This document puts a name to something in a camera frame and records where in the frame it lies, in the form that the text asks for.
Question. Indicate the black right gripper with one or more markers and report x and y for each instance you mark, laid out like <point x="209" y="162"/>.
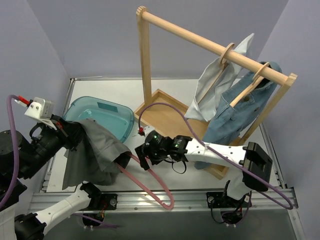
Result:
<point x="144" y="157"/>

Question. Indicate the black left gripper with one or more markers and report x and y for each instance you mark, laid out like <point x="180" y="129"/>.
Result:
<point x="72" y="130"/>

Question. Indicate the grey pleated skirt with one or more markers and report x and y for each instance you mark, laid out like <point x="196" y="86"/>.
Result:
<point x="96" y="157"/>

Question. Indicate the pink plastic hanger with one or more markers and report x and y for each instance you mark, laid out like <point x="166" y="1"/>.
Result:
<point x="154" y="178"/>

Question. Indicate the white garment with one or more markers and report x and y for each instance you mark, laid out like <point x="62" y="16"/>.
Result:
<point x="207" y="108"/>

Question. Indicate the beige hanger of white garment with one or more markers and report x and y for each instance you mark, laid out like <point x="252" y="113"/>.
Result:
<point x="220" y="67"/>

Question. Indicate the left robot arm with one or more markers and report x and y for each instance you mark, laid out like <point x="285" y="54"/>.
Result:
<point x="20" y="159"/>

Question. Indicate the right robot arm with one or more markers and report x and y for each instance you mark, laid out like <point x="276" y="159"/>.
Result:
<point x="252" y="164"/>

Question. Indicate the beige hanger of denim skirt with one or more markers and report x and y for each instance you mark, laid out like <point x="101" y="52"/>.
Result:
<point x="256" y="79"/>

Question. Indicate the wooden clothes rack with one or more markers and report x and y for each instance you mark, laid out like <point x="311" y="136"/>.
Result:
<point x="227" y="55"/>

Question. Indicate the teal plastic basin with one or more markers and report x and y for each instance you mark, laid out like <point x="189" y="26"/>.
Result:
<point x="116" y="118"/>

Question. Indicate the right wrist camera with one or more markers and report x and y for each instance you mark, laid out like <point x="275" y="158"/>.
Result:
<point x="144" y="131"/>

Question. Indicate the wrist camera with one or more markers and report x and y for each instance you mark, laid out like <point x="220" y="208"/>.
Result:
<point x="144" y="131"/>
<point x="40" y="109"/>

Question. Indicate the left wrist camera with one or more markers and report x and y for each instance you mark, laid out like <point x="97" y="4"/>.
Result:
<point x="40" y="109"/>

